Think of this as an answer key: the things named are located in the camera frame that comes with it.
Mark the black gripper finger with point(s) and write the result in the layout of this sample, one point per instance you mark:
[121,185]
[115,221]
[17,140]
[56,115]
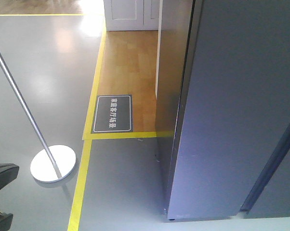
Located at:
[5,221]
[8,173]

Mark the fridge door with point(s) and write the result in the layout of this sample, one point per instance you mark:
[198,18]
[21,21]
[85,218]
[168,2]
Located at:
[237,107]

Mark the grey fridge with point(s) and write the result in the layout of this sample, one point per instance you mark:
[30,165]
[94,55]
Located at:
[270,195]

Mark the dark floor sign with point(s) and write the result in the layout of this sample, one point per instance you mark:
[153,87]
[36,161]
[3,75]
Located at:
[113,113]

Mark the white cabinet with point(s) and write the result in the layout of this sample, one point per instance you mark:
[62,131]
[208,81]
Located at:
[131,15]

